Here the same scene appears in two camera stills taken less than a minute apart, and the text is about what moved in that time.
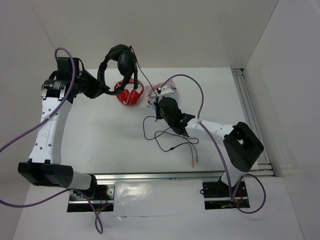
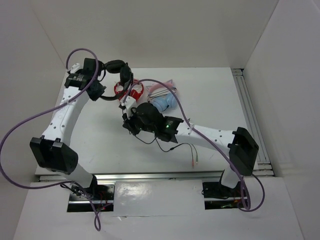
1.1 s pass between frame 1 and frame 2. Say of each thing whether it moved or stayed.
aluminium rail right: stayed
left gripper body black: stayed
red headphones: stayed
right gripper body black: moved
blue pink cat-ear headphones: stayed
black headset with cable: moved
